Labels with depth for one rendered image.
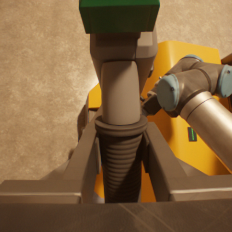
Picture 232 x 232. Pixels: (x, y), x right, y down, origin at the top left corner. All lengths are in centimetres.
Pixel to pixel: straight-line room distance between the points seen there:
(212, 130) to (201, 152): 40
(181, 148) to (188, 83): 35
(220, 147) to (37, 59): 158
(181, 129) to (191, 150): 9
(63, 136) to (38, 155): 25
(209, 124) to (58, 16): 180
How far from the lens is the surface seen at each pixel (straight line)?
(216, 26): 288
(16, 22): 197
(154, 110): 53
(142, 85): 16
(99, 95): 121
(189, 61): 62
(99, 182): 116
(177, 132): 73
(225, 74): 52
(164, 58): 84
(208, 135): 40
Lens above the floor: 147
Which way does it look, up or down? 71 degrees down
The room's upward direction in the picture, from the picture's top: 52 degrees clockwise
